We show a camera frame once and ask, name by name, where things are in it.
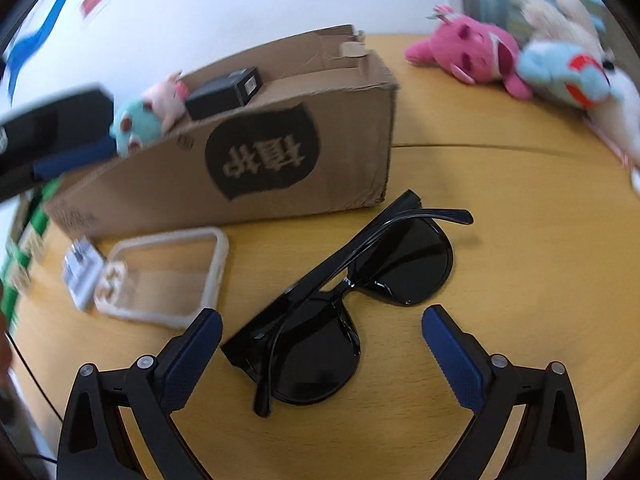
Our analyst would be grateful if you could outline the blue plush with red band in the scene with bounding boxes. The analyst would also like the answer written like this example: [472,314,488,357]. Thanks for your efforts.
[516,40,612,110]

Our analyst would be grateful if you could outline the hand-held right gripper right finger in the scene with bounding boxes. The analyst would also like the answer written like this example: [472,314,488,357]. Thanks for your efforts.
[421,305,587,480]

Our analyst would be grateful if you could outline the black sunglasses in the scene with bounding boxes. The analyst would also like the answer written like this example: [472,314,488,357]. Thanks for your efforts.
[220,189,474,417]

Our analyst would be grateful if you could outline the white plush animal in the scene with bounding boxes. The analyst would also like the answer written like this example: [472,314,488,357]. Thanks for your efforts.
[587,47,640,161]

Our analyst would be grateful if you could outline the black cable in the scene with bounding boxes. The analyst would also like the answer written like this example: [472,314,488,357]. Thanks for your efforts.
[5,327,66,423]

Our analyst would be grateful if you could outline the small black box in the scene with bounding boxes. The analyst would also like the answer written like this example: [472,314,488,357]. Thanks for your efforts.
[185,66,263,121]

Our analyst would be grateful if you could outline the pink plush bear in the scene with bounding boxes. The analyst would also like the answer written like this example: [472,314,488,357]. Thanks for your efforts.
[404,5,533,101]

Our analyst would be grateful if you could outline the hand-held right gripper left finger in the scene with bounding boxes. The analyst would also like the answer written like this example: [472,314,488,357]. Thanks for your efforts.
[56,307,223,480]

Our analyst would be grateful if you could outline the cream plush animal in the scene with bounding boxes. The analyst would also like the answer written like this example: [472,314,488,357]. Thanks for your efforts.
[520,0,606,58]

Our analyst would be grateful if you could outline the brown cardboard box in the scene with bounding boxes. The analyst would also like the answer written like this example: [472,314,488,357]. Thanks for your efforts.
[42,24,399,241]

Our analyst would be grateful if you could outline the clear phone case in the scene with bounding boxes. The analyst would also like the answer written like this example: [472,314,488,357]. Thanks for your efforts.
[93,227,230,330]

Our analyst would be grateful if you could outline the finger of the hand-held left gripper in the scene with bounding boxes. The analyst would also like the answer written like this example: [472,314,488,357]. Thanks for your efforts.
[32,136,121,183]

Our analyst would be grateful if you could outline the small pink plush toy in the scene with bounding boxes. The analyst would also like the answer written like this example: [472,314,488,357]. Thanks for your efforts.
[141,71,191,128]

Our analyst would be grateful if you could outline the small teal plush toy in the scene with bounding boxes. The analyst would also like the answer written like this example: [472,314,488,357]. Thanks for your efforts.
[109,96,165,157]

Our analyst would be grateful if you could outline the wooden desktop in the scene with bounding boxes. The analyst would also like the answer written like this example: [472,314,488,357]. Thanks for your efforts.
[10,32,640,480]

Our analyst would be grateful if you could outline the green printed box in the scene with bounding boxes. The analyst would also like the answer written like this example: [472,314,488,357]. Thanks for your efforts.
[0,180,62,331]

